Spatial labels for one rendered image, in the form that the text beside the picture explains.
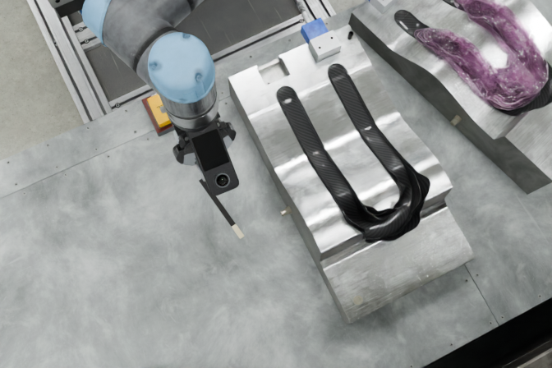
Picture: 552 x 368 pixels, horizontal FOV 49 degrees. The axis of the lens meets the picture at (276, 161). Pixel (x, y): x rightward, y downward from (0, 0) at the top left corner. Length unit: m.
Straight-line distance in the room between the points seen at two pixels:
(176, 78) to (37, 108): 1.52
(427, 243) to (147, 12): 0.65
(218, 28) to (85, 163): 0.87
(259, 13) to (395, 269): 1.11
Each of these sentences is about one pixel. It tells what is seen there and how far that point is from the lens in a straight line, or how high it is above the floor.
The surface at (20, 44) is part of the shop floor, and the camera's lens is 2.33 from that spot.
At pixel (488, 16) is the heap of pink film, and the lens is 1.27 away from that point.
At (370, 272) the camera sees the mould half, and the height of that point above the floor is 0.86.
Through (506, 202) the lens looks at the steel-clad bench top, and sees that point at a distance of 1.28.
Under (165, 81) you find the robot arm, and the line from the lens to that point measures 0.72.
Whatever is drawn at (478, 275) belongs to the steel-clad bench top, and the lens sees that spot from 1.23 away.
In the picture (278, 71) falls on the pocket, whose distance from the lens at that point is 1.20.
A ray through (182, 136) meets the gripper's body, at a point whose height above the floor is 1.09.
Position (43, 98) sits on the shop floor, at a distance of 2.22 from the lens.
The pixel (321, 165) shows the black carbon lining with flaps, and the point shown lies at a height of 0.89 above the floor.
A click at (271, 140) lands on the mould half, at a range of 1.13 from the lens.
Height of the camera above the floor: 1.96
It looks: 74 degrees down
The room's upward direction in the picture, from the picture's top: 7 degrees clockwise
